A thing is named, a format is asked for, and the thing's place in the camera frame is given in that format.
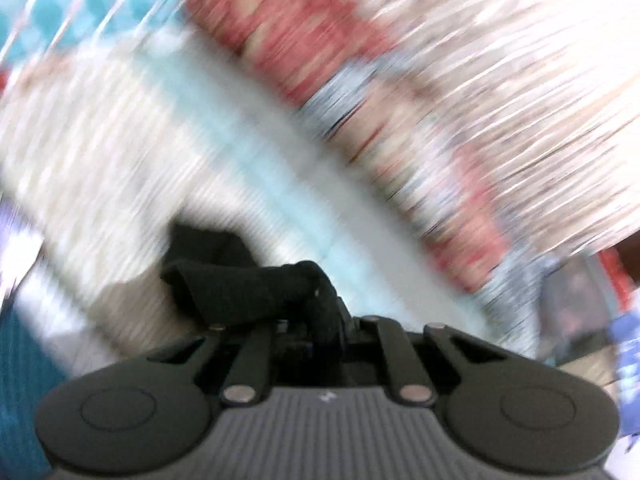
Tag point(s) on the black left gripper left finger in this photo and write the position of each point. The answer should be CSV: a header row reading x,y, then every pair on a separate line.
x,y
145,413

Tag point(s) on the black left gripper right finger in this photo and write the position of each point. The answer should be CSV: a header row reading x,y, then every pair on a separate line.
x,y
514,413

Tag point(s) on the black pants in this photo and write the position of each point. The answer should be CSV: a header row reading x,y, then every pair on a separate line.
x,y
213,279

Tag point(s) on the patterned bedsheet with text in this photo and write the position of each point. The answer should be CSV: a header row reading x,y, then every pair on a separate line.
x,y
104,148

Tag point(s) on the beige floral curtain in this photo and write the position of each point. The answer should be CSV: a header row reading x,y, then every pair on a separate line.
x,y
548,91

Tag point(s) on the teal white patterned pillow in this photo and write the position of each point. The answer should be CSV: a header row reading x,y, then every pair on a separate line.
x,y
34,27

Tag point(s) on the red floral patchwork quilt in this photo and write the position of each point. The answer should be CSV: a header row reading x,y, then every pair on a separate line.
x,y
355,89

